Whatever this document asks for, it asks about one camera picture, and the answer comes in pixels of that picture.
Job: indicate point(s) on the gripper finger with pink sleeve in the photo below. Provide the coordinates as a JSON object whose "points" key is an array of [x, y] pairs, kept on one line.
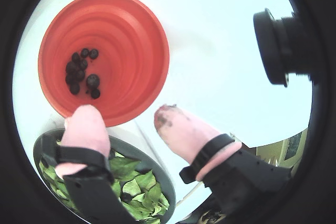
{"points": [[84, 129], [183, 140]]}

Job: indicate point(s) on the dark grey round bowl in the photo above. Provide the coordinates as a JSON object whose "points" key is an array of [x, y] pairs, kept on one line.
{"points": [[155, 174]]}

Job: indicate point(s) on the pile of green leaves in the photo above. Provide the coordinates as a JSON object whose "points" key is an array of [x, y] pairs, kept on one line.
{"points": [[126, 167]]}

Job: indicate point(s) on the red collapsible silicone cup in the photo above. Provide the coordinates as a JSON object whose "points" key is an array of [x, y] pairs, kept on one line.
{"points": [[131, 51]]}

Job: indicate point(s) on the black camera lens module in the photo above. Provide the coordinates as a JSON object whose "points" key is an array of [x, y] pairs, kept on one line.
{"points": [[273, 51]]}

